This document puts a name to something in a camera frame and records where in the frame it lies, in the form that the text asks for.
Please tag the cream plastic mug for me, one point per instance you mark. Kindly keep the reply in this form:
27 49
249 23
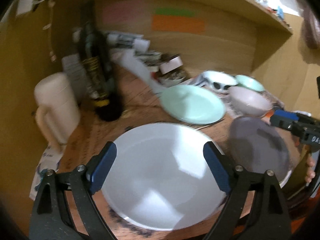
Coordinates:
57 115

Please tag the dark wine bottle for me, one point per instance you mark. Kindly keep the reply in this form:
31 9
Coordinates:
94 57

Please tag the green sticky note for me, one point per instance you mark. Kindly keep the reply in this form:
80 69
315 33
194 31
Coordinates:
174 12

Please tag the pink striped curtain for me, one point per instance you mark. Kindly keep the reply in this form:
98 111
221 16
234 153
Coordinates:
310 29

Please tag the mint green plate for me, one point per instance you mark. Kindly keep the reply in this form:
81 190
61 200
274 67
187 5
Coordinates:
192 104

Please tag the stack of newspapers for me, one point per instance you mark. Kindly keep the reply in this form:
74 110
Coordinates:
120 43

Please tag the white paper sheet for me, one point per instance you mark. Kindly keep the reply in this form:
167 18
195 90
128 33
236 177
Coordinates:
126 58

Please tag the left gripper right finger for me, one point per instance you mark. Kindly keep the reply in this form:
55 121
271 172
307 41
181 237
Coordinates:
268 217

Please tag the white plate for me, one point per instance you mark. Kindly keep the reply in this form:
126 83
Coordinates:
160 179

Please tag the dark purple plate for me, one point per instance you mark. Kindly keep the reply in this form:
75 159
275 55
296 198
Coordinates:
258 147

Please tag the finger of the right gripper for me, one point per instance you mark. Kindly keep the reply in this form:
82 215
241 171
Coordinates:
286 114

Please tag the printed newspaper table cover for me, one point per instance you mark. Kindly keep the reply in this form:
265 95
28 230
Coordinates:
142 107

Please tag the pink sticky note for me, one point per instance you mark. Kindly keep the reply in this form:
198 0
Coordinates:
123 11

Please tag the Stitch cartoon sticker card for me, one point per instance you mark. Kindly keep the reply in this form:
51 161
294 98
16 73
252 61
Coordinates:
50 160

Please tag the small dish with trinkets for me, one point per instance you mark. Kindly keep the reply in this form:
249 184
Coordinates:
173 77

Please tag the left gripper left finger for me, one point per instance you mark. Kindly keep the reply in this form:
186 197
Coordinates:
51 216

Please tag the white bowl black spots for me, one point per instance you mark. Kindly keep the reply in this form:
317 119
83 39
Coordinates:
219 81

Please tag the person's right hand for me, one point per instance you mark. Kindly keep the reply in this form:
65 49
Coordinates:
310 174

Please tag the pinkish grey bowl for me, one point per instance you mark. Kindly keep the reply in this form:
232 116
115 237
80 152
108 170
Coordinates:
248 102

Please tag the orange sticky note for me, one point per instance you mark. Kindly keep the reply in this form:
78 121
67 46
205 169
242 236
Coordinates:
179 24

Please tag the small mint green bowl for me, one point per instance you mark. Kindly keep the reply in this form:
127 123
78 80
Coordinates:
250 83

